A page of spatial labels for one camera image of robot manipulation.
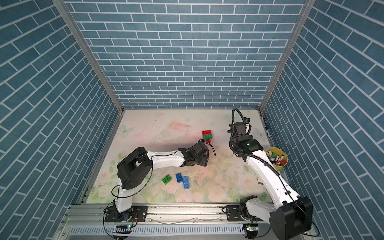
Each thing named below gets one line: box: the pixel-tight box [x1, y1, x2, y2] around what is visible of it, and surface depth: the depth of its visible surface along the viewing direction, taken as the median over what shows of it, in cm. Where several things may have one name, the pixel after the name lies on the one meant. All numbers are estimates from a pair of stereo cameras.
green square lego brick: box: [162, 174, 173, 185], surface depth 86 cm
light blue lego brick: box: [182, 176, 190, 190], surface depth 86 cm
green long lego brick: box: [202, 134, 213, 140], surface depth 102 cm
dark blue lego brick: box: [175, 172, 184, 184], surface depth 87 cm
